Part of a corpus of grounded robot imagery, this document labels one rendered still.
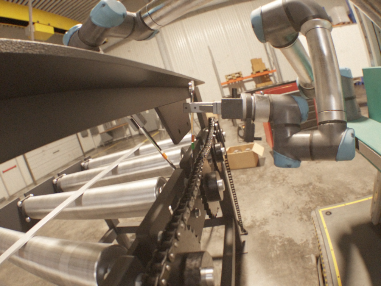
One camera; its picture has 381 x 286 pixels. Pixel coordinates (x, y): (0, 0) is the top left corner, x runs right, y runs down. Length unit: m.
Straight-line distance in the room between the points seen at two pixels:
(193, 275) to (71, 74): 0.27
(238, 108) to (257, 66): 9.11
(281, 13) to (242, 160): 2.31
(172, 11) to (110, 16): 0.15
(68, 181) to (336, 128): 1.21
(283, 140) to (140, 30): 0.46
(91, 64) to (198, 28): 10.92
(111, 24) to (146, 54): 11.09
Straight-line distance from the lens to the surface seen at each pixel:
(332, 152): 0.47
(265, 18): 0.63
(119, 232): 1.71
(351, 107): 0.93
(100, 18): 0.47
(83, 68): 0.20
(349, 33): 5.11
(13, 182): 9.89
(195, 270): 0.27
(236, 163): 2.75
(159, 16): 0.52
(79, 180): 1.12
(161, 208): 0.35
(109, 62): 0.21
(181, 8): 0.50
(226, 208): 1.26
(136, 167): 0.88
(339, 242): 1.07
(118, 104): 0.35
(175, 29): 11.33
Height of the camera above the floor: 1.10
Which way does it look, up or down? 12 degrees down
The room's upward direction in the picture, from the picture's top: 17 degrees counter-clockwise
